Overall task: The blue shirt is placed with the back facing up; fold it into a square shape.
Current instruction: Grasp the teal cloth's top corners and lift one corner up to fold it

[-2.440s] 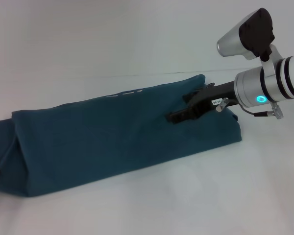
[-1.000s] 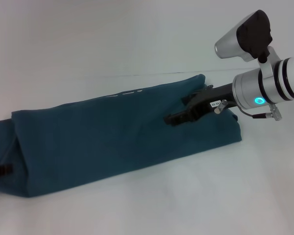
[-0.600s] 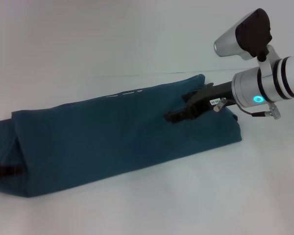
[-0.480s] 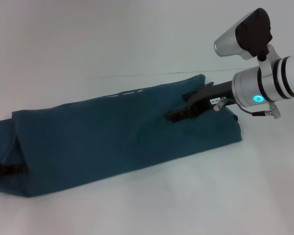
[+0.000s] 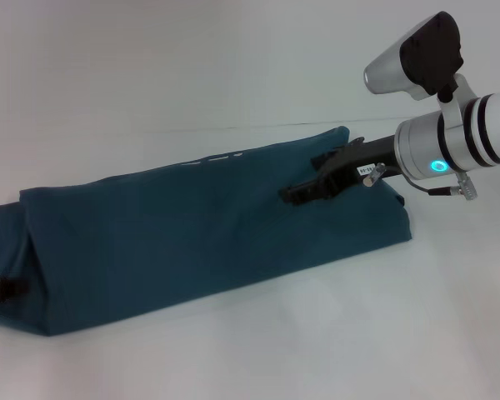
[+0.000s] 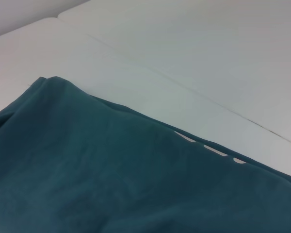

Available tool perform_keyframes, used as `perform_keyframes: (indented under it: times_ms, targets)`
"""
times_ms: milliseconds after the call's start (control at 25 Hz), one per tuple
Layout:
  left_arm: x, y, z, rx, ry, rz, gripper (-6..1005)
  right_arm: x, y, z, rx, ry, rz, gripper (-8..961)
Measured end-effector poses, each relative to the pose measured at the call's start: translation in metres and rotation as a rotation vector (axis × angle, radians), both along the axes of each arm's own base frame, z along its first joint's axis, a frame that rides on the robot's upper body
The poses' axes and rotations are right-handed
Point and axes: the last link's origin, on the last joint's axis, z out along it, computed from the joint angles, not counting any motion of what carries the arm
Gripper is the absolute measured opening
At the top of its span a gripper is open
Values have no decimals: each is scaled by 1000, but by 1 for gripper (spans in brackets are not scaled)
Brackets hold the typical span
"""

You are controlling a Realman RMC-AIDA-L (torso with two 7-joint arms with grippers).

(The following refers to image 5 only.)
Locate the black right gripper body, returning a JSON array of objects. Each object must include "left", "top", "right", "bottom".
[{"left": 316, "top": 135, "right": 402, "bottom": 198}]

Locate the teal blue shirt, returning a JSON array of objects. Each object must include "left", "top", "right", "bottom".
[{"left": 0, "top": 124, "right": 414, "bottom": 339}]

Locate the silver right arm cable plug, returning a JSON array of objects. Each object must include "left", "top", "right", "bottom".
[{"left": 453, "top": 170, "right": 476, "bottom": 203}]

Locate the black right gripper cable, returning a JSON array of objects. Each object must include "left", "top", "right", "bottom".
[{"left": 402, "top": 174, "right": 460, "bottom": 197}]

